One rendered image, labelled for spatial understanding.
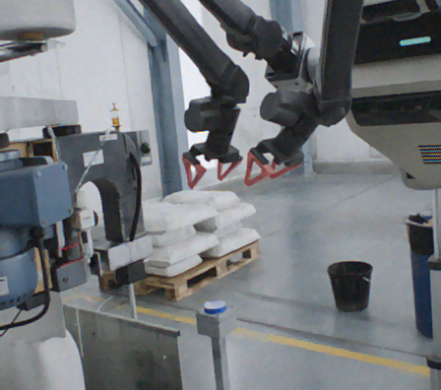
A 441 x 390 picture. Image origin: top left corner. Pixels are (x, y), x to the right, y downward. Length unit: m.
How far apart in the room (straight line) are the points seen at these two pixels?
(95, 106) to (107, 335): 4.89
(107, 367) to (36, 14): 1.28
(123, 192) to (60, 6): 0.50
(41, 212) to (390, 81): 0.73
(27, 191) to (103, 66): 5.89
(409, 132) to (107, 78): 5.69
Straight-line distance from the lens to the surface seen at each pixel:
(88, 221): 1.17
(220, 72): 1.11
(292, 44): 1.25
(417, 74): 1.16
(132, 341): 1.78
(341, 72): 0.97
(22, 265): 0.92
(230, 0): 1.12
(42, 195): 0.85
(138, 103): 7.02
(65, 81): 6.31
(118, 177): 1.30
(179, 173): 7.16
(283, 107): 1.03
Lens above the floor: 1.37
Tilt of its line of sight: 7 degrees down
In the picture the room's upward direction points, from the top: 6 degrees counter-clockwise
